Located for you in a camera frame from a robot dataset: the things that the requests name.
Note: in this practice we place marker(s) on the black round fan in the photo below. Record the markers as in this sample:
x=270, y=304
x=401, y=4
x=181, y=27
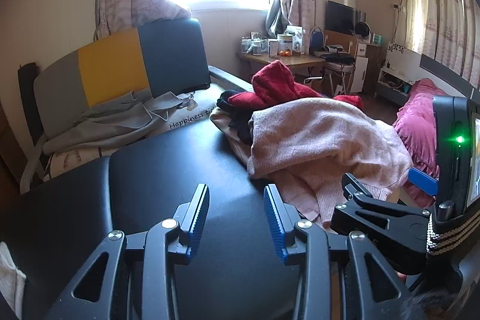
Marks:
x=362, y=29

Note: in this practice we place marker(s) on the white small cabinet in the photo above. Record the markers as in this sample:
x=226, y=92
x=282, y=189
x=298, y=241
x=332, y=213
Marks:
x=362, y=72

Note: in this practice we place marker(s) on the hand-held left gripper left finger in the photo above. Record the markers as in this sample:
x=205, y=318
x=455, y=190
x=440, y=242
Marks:
x=197, y=226

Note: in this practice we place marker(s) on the black monitor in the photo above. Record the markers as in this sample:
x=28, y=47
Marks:
x=339, y=18

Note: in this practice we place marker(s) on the beige garment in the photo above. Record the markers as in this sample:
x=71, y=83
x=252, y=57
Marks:
x=228, y=142

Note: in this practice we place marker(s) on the white lidded jar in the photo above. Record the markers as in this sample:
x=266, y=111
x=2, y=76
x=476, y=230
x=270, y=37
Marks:
x=285, y=44

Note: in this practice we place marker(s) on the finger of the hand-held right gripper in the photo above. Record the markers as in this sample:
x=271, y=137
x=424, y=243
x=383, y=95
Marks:
x=360, y=209
x=423, y=180

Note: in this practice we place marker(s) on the dark knit garment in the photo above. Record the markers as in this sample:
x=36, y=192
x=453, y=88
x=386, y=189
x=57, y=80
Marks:
x=240, y=125

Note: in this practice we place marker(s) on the folding chair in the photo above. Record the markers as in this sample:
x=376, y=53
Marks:
x=339, y=67

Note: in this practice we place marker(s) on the white product box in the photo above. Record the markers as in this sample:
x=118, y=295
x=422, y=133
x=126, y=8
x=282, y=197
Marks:
x=297, y=39

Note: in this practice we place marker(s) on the red knit sweater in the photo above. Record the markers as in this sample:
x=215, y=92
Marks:
x=273, y=84

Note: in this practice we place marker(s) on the grey curtain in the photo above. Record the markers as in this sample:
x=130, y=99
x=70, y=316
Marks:
x=275, y=18

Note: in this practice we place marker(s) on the grey yellow blue sofa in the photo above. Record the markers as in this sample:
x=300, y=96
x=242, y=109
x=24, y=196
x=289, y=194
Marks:
x=112, y=65

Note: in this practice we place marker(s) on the long pink striped curtain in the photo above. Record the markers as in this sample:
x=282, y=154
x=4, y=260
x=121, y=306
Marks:
x=442, y=12

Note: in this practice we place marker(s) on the white cloth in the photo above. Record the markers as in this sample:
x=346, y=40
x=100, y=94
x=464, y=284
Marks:
x=11, y=275

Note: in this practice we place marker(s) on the low white shelf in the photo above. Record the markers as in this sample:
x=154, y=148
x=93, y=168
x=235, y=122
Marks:
x=392, y=82

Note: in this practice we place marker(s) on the pink ruffled bedding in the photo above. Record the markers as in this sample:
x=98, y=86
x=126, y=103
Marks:
x=416, y=117

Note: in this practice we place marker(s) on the grey hoodie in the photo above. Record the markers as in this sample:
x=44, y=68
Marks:
x=105, y=121

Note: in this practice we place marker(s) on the beige patterned pillow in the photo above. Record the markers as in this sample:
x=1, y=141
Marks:
x=75, y=158

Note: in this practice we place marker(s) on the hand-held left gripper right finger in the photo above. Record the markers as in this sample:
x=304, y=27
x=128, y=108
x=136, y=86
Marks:
x=275, y=226

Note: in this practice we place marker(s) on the pink knit sweater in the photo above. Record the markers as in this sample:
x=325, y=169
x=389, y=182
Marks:
x=318, y=140

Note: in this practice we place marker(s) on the wooden desk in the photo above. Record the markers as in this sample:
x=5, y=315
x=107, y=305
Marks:
x=300, y=61

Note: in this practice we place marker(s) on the white lettered pillow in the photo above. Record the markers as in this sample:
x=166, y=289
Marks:
x=187, y=121

